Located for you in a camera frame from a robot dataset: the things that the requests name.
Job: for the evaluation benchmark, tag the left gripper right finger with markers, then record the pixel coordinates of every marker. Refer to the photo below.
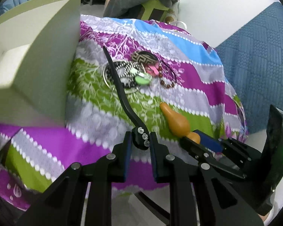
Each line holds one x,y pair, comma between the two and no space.
198,194

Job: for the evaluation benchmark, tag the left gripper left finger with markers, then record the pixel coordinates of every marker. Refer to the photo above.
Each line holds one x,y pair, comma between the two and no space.
82,191

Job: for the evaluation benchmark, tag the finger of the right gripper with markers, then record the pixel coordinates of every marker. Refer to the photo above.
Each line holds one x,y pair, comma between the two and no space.
237,152
202,155

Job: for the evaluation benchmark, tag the orange gourd-shaped hair clip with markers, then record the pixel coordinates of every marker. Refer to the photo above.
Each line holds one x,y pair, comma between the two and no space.
178,125

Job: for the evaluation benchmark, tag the black rhinestone hair clip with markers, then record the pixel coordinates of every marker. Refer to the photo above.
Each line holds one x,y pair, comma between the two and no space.
140,133

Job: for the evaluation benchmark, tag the green hair clip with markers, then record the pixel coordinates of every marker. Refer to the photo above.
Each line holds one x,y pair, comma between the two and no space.
143,79

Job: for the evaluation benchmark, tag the pink hair clip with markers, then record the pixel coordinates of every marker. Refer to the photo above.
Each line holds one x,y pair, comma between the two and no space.
152,70

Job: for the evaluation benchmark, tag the black gold patterned bangle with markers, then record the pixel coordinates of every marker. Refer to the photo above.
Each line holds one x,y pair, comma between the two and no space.
144,57

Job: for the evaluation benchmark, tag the colourful striped pillow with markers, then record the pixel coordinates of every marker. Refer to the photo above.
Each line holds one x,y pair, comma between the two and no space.
193,84

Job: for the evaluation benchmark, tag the blue quilted cushion right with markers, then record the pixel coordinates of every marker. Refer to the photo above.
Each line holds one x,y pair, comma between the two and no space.
253,64

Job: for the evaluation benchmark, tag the green cardboard box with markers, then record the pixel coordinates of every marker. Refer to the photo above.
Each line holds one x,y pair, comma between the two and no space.
38,40

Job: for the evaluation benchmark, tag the green stool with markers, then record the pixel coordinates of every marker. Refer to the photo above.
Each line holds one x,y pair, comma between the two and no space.
153,10

